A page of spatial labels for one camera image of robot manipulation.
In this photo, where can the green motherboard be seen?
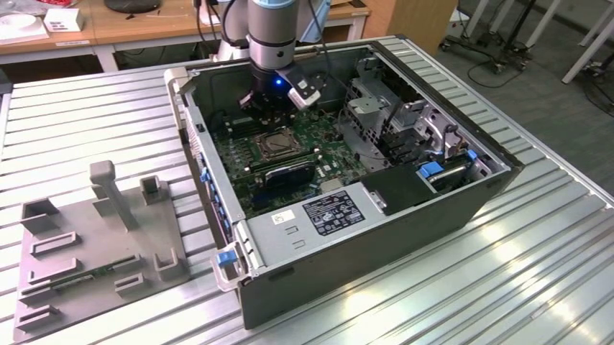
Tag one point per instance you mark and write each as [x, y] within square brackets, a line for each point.
[335, 151]

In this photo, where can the wooden cabinet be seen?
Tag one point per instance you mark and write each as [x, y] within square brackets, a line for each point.
[417, 25]

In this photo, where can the pale blue teach pendant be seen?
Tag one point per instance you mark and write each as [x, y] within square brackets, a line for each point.
[314, 25]

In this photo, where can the CPU socket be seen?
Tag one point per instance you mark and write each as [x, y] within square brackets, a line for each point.
[287, 154]

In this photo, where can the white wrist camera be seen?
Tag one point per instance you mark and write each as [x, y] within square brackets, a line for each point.
[304, 98]

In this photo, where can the red packet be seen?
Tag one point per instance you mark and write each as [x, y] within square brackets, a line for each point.
[60, 2]

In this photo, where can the white table frame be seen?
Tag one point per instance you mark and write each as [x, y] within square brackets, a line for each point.
[585, 54]

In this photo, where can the silver CPU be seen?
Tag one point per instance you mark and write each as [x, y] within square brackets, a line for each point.
[280, 143]

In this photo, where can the black round base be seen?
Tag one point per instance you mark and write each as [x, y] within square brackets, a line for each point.
[131, 4]

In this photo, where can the perforated metal drive cage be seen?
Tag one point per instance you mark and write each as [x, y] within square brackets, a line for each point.
[379, 90]

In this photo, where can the white labelled box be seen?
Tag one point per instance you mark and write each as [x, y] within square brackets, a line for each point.
[61, 19]

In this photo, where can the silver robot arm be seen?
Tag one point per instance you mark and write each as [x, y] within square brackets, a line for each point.
[271, 25]

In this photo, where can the blue plastic latch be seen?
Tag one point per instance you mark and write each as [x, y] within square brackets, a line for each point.
[203, 175]
[224, 259]
[429, 170]
[471, 155]

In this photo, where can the black wheeled stand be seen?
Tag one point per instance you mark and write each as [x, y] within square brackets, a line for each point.
[515, 21]

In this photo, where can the silver finned heat sink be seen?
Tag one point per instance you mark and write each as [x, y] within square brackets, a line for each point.
[331, 185]

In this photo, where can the black and grey PC case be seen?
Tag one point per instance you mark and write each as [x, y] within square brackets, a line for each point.
[364, 273]

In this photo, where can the white round device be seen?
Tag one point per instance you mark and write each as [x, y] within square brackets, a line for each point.
[19, 25]

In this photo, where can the grey parts rack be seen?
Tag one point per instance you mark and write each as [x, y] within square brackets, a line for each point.
[110, 244]

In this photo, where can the silver drive cage bracket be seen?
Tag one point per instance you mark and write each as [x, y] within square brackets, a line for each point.
[367, 105]

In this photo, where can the silver metal bay frame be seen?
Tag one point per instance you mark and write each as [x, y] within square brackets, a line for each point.
[427, 118]

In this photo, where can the black plastic drive bay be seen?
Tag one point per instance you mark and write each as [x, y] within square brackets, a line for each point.
[393, 190]

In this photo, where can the black graphics card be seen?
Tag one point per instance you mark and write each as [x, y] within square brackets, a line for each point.
[287, 178]

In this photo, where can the grey power supply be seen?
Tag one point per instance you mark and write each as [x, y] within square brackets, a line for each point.
[283, 239]

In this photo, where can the wooden desk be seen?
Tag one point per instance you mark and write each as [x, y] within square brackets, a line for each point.
[19, 45]
[158, 25]

